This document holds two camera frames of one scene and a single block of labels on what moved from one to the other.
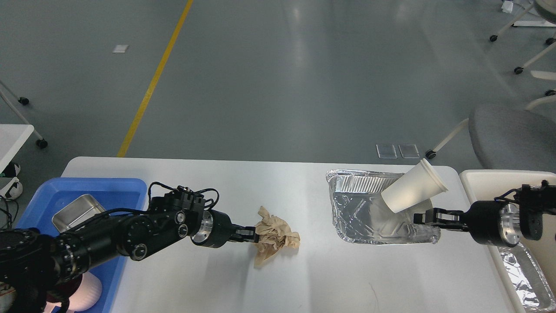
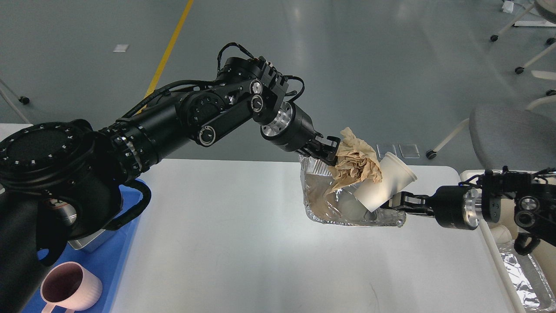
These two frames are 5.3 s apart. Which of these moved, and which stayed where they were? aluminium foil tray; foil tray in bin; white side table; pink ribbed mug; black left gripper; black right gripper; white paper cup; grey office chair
Moved: white paper cup; black right gripper; black left gripper; aluminium foil tray
Stayed: pink ribbed mug; white side table; grey office chair; foil tray in bin
